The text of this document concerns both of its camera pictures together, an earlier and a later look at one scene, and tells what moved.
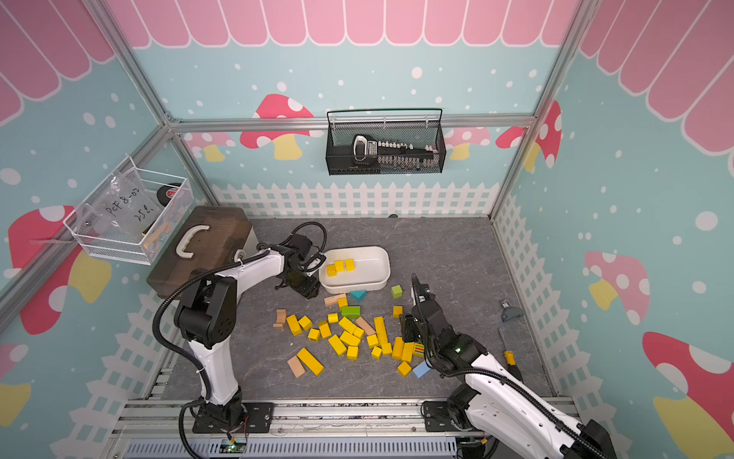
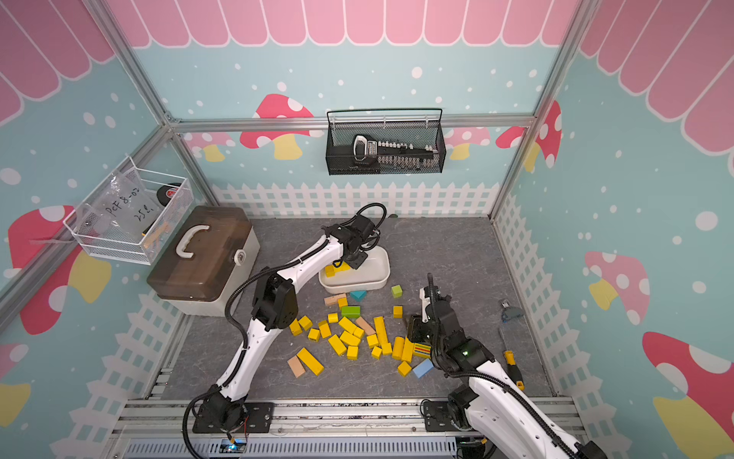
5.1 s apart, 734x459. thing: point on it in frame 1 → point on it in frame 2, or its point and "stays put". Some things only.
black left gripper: x=309 y=288 → x=357 y=262
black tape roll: x=166 y=192 stays put
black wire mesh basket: x=385 y=142 stays put
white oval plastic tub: x=373 y=270 stays put
